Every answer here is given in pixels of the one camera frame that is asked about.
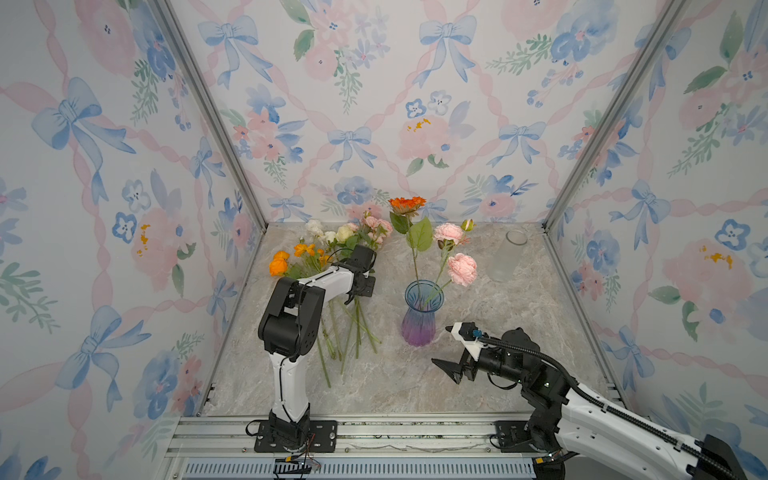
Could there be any blue purple glass vase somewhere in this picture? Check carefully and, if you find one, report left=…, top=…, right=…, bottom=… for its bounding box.
left=400, top=279, right=445, bottom=347

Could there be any dark orange gerbera stem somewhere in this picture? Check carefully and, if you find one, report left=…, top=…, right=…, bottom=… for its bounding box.
left=388, top=196, right=433, bottom=280

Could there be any pink carnation stem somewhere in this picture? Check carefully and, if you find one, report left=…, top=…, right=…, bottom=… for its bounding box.
left=424, top=219, right=478, bottom=306

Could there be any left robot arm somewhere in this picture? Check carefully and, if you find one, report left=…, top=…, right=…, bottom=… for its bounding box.
left=252, top=245, right=377, bottom=453

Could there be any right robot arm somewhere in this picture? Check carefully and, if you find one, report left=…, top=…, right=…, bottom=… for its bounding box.
left=432, top=322, right=746, bottom=479

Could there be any pink rose bunch stem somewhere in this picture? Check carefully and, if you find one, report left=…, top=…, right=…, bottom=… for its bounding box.
left=345, top=213, right=393, bottom=358

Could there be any clear glass jar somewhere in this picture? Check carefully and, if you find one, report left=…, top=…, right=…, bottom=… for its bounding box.
left=488, top=229, right=528, bottom=283

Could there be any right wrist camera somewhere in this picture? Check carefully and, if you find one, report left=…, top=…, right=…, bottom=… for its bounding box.
left=445, top=322, right=487, bottom=361

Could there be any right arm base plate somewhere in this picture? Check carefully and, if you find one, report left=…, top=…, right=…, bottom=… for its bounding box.
left=489, top=420, right=566, bottom=455

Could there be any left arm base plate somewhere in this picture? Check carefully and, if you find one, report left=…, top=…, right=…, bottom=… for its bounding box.
left=246, top=418, right=339, bottom=454

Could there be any aluminium rail frame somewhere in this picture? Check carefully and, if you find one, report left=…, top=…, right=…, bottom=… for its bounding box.
left=152, top=412, right=682, bottom=480

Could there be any left corner aluminium post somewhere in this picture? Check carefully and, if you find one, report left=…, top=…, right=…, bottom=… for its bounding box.
left=148, top=0, right=268, bottom=234

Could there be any corner aluminium post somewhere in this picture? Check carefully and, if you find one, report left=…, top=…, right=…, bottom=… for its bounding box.
left=148, top=0, right=268, bottom=234
left=542, top=1, right=688, bottom=234

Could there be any right corner aluminium post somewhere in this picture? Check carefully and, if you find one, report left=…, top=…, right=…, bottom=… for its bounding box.
left=542, top=1, right=688, bottom=234

